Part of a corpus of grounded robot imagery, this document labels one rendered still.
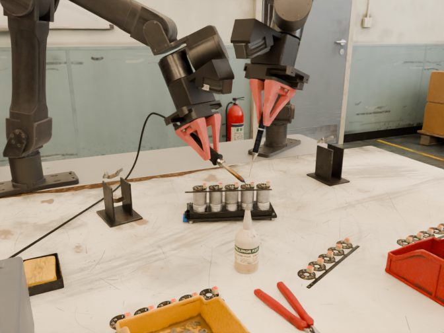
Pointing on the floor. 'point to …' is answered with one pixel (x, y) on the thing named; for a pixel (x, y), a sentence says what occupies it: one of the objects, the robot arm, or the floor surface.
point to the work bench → (60, 215)
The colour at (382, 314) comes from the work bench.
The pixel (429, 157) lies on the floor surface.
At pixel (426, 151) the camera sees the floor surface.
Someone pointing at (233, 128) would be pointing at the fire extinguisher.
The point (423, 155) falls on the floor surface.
